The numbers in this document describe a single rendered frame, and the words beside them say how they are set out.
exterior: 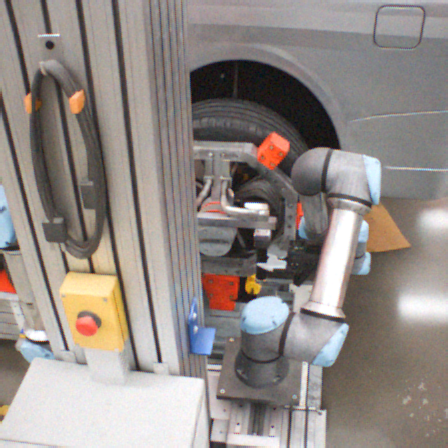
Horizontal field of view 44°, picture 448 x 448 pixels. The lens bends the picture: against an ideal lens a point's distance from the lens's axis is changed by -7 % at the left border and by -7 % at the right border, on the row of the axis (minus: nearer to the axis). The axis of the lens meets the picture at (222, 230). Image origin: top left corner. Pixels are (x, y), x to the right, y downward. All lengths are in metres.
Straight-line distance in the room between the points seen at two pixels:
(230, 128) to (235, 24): 0.40
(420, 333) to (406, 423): 0.55
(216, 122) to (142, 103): 1.26
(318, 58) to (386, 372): 1.43
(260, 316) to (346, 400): 1.23
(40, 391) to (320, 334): 0.67
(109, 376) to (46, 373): 0.13
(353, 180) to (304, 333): 0.39
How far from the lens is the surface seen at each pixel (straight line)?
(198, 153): 1.97
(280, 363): 1.53
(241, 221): 1.84
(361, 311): 2.97
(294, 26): 2.11
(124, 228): 0.85
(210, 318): 2.57
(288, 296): 2.79
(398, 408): 2.60
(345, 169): 1.43
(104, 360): 1.01
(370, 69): 2.17
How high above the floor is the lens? 2.05
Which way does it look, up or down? 37 degrees down
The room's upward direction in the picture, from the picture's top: 2 degrees counter-clockwise
